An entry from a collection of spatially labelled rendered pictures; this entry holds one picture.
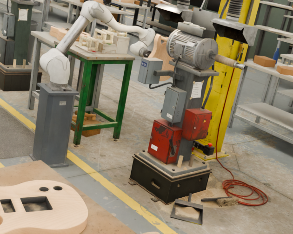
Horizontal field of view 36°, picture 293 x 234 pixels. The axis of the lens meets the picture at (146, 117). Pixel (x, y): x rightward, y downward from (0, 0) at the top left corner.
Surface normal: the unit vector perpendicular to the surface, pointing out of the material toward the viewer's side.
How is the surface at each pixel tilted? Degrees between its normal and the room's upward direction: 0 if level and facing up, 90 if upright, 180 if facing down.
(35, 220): 0
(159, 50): 91
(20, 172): 0
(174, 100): 90
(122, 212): 0
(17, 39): 90
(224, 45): 90
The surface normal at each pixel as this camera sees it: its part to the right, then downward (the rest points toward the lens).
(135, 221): 0.18, -0.93
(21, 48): 0.61, 0.37
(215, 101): -0.74, 0.08
